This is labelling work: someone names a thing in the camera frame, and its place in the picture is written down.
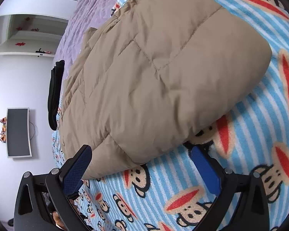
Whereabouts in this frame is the khaki puffer jacket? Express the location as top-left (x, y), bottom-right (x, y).
top-left (59, 0), bottom-right (272, 179)

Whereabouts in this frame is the white wall shelf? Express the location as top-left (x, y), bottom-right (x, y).
top-left (0, 14), bottom-right (68, 58)

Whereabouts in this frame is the wall mounted monitor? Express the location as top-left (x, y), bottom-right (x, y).
top-left (6, 108), bottom-right (32, 158)

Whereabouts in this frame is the blue striped monkey blanket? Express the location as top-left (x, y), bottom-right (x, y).
top-left (53, 0), bottom-right (289, 230)

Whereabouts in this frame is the black folded garment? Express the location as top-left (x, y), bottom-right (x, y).
top-left (47, 60), bottom-right (65, 131)

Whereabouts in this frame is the purple bed cover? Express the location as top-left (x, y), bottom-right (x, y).
top-left (55, 0), bottom-right (126, 61)

